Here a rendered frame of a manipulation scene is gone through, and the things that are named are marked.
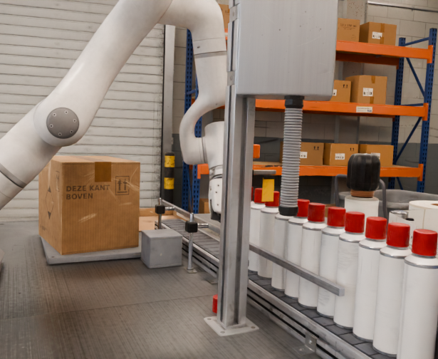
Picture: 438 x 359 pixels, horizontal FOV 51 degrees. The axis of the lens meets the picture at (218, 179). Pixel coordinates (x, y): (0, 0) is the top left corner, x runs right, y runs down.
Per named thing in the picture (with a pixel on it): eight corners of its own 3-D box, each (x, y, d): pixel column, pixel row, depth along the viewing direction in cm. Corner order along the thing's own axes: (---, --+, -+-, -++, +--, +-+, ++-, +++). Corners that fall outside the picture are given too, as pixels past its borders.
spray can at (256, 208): (270, 269, 115) (275, 189, 113) (263, 274, 111) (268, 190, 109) (251, 266, 118) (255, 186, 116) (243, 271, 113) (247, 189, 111)
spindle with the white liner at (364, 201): (382, 270, 119) (391, 154, 116) (355, 273, 115) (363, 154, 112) (358, 261, 127) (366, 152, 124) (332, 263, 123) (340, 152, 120)
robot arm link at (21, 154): (-18, 156, 103) (61, 85, 107) (-12, 147, 120) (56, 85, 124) (24, 192, 108) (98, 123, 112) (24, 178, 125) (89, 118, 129)
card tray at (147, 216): (196, 229, 185) (197, 219, 185) (133, 232, 175) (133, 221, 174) (173, 216, 212) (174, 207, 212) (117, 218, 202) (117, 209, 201)
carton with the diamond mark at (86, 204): (139, 246, 145) (140, 162, 142) (61, 255, 132) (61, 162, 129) (106, 229, 170) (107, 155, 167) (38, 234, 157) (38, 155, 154)
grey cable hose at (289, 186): (302, 216, 81) (308, 95, 79) (285, 217, 79) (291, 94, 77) (290, 213, 84) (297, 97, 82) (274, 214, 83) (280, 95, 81)
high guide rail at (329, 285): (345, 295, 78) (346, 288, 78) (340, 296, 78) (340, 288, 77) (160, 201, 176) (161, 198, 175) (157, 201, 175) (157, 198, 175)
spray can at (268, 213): (280, 280, 107) (285, 193, 105) (258, 279, 107) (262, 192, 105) (278, 273, 112) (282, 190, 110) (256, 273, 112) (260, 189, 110)
